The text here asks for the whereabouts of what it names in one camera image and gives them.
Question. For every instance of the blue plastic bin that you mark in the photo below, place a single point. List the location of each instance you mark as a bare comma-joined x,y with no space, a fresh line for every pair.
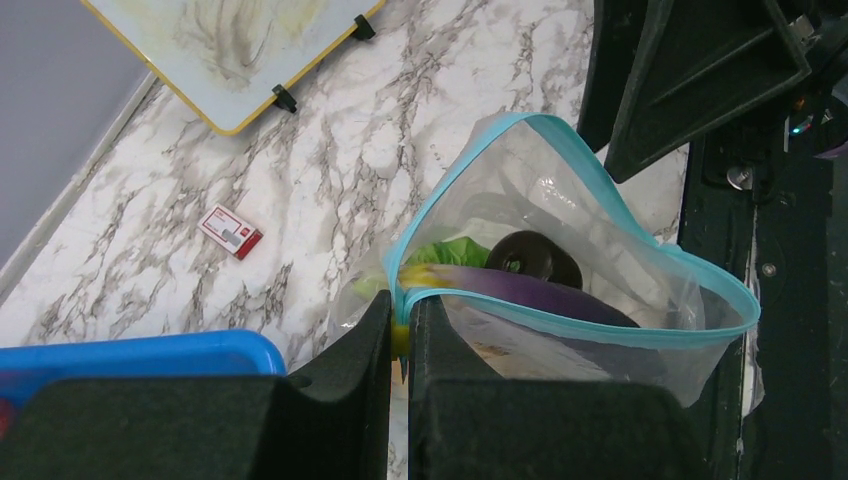
27,369

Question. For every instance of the clear zip top bag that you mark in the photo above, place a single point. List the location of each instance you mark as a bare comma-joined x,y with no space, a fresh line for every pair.
532,171

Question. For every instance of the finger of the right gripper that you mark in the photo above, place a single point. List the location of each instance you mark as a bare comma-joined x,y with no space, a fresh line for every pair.
609,101

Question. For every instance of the green toy lettuce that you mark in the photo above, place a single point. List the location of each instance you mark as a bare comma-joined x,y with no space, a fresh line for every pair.
416,271

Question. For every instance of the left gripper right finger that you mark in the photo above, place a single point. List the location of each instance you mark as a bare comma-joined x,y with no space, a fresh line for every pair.
468,422

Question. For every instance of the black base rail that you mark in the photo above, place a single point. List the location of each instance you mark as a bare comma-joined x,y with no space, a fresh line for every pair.
776,405

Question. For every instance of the dark purple toy eggplant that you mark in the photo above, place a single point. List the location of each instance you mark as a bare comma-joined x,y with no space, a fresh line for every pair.
518,289

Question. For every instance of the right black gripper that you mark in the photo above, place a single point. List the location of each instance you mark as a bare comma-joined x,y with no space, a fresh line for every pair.
701,64

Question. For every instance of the small red white box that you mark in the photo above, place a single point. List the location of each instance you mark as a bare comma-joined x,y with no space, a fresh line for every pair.
230,231

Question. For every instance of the small whiteboard with wooden frame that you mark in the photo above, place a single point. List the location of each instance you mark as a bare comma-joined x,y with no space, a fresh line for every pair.
231,60

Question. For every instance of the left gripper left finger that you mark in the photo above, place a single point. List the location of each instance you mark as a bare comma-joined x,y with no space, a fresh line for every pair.
327,420

